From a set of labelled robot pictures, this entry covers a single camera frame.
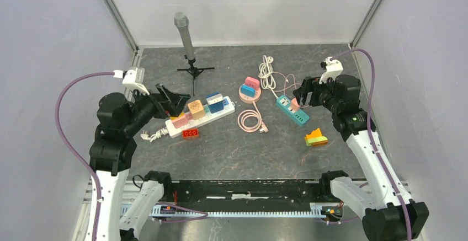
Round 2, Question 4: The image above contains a blue white cube adapter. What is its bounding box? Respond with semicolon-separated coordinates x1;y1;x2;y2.
206;92;224;114

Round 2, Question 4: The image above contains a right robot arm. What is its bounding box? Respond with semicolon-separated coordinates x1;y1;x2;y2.
293;74;429;240

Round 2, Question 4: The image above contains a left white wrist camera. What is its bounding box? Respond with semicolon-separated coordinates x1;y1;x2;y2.
113;67;150;95

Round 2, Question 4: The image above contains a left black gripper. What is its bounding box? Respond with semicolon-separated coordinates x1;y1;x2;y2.
123;82;190;135

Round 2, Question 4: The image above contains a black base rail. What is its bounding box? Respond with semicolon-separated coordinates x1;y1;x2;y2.
160;179;340;212

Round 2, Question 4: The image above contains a pink adapter on white strip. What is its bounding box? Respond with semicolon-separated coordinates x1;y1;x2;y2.
171;114;189;129

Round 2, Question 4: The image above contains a pink round socket with cable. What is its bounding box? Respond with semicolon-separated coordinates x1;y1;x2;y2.
237;88;269;133

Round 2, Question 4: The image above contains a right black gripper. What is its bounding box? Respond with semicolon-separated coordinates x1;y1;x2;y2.
292;74;341;114

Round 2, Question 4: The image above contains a blue adapter plug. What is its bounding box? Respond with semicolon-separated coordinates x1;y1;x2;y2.
240;84;256;98

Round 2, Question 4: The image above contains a salmon charger with thin cable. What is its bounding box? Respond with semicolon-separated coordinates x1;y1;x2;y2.
272;72;304;111

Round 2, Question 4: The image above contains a pink adapter plug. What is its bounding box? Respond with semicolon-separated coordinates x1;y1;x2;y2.
244;77;260;90

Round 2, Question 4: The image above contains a white long power strip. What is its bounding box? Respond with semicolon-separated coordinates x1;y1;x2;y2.
140;96;235;142

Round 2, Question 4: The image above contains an orange cube adapter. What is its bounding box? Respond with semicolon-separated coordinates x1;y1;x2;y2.
188;99;206;120

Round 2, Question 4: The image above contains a grey microphone on tripod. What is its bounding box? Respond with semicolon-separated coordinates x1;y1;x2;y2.
174;12;215;95

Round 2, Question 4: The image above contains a red lego brick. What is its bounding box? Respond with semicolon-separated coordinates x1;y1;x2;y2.
182;128;199;140

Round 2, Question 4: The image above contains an orange green lego stack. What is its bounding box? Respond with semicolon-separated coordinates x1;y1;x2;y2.
305;128;328;147

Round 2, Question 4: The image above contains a teal power strip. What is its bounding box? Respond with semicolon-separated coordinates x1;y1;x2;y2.
276;95;310;127

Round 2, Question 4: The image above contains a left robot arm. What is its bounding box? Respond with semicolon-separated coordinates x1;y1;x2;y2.
86;84;190;240

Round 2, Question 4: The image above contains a white bundled cable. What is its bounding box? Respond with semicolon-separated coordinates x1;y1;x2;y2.
258;55;280;99

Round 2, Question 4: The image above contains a yellow cube adapter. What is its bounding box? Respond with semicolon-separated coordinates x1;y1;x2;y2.
170;112;185;121

